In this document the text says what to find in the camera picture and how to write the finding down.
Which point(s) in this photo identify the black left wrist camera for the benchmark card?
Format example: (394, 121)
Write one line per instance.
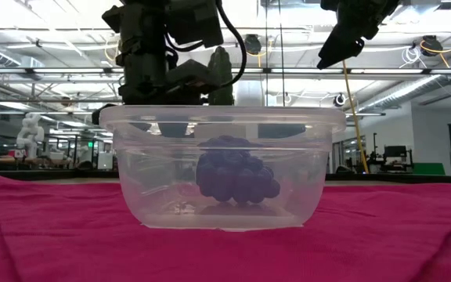
(194, 19)

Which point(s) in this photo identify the red triangular cloth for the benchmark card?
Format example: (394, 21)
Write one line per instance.
(53, 235)

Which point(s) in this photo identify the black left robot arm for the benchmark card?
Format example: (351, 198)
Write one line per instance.
(139, 23)

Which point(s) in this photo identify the green board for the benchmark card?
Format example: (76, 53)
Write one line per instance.
(429, 168)

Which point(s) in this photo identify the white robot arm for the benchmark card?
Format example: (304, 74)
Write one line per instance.
(29, 133)

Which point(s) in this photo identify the black monitor on stand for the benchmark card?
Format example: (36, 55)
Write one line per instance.
(394, 152)

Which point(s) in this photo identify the clear plastic tupperware container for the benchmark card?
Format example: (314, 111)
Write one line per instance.
(151, 176)

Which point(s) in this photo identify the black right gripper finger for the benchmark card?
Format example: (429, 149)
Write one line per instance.
(348, 49)
(331, 51)

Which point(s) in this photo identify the purple toy grape bunch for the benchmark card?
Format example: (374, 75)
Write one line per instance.
(233, 176)

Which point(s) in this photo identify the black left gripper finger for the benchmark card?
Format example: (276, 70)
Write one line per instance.
(102, 113)
(172, 129)

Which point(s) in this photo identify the green cactus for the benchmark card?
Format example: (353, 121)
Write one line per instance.
(223, 90)

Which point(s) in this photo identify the black aluminium table frame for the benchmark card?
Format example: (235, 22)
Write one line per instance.
(33, 175)

